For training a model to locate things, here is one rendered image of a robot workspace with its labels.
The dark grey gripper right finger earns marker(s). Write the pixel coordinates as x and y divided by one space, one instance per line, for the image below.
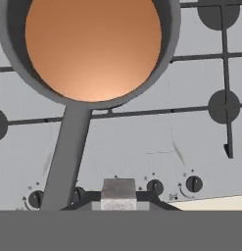
146 197

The pale grey sugar cube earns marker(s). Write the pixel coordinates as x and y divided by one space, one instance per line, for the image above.
119 193

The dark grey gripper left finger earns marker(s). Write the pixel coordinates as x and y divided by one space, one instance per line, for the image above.
92 197

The black round hob knob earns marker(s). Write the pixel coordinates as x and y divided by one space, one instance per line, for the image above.
194 183
155 186
78 193
35 199

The grey hob with black grates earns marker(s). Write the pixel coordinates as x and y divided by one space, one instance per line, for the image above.
142 147

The brown hot chocolate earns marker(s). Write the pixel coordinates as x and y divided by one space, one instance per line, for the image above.
93 49

